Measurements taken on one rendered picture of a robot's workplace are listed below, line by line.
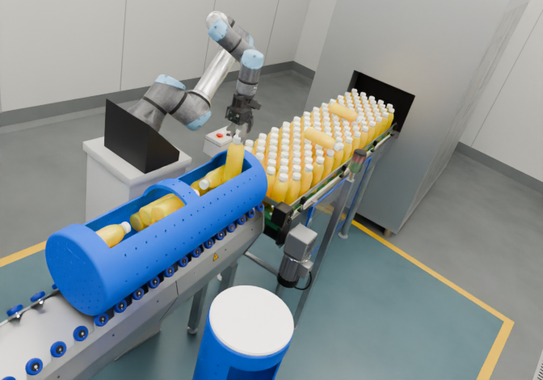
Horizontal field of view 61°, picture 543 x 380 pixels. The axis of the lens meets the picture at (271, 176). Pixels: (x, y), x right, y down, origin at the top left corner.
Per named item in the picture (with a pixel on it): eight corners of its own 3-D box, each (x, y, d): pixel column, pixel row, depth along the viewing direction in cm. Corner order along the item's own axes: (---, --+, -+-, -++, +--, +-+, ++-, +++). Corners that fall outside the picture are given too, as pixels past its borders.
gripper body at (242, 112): (224, 119, 177) (229, 90, 171) (237, 114, 184) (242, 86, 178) (239, 128, 175) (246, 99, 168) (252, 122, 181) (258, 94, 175)
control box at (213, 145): (202, 152, 236) (205, 134, 231) (225, 141, 251) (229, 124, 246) (217, 160, 232) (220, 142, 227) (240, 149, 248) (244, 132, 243)
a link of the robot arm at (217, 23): (212, -1, 207) (225, 14, 165) (231, 16, 212) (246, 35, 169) (196, 19, 210) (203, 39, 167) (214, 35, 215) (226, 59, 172)
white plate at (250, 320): (191, 318, 143) (191, 321, 144) (265, 371, 133) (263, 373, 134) (242, 272, 165) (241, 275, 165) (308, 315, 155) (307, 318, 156)
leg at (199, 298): (185, 330, 263) (201, 248, 231) (191, 324, 268) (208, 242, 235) (192, 335, 261) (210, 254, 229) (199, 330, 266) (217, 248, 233)
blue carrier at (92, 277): (42, 280, 152) (44, 215, 136) (211, 185, 220) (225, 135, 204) (101, 333, 142) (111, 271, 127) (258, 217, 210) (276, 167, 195)
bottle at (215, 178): (225, 175, 210) (199, 190, 196) (225, 161, 207) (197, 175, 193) (238, 178, 206) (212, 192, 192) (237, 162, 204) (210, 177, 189)
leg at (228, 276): (204, 344, 258) (223, 263, 226) (210, 338, 263) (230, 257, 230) (212, 350, 256) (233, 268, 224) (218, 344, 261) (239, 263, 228)
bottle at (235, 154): (234, 175, 200) (241, 136, 191) (242, 183, 195) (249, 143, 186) (220, 176, 196) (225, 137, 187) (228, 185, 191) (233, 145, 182)
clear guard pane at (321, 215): (288, 276, 253) (312, 207, 228) (346, 218, 314) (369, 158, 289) (288, 277, 252) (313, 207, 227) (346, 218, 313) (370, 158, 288)
